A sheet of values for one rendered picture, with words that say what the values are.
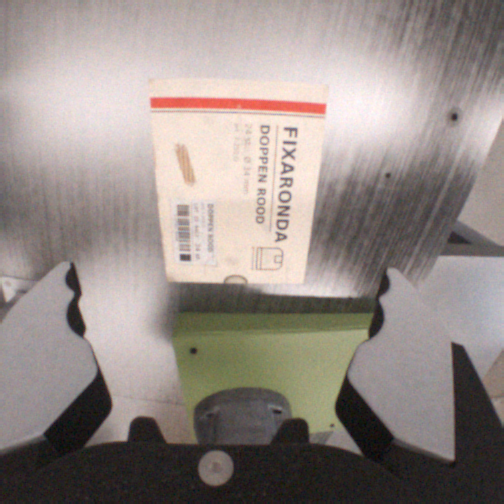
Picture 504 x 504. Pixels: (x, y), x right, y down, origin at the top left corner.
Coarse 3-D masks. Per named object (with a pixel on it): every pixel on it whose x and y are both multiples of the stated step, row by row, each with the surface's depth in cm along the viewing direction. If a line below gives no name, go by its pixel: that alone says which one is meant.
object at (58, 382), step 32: (32, 288) 9; (64, 288) 9; (32, 320) 8; (64, 320) 8; (0, 352) 7; (32, 352) 7; (64, 352) 7; (0, 384) 6; (32, 384) 6; (64, 384) 6; (96, 384) 6; (0, 416) 5; (32, 416) 5; (64, 416) 5; (96, 416) 6; (0, 448) 5; (64, 448) 6
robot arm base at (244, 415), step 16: (208, 400) 38; (224, 400) 37; (240, 400) 37; (256, 400) 37; (272, 400) 38; (208, 416) 38; (224, 416) 36; (240, 416) 35; (256, 416) 36; (272, 416) 37; (288, 416) 39; (208, 432) 36; (224, 432) 35; (240, 432) 34; (256, 432) 34; (272, 432) 35
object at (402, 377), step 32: (384, 288) 11; (384, 320) 9; (416, 320) 9; (384, 352) 7; (416, 352) 7; (448, 352) 7; (352, 384) 6; (384, 384) 6; (416, 384) 6; (448, 384) 6; (352, 416) 7; (384, 416) 6; (416, 416) 6; (448, 416) 6; (384, 448) 6; (416, 448) 5; (448, 448) 5
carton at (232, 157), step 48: (192, 96) 18; (240, 96) 18; (288, 96) 18; (192, 144) 20; (240, 144) 20; (288, 144) 20; (192, 192) 21; (240, 192) 22; (288, 192) 22; (192, 240) 23; (240, 240) 23; (288, 240) 24
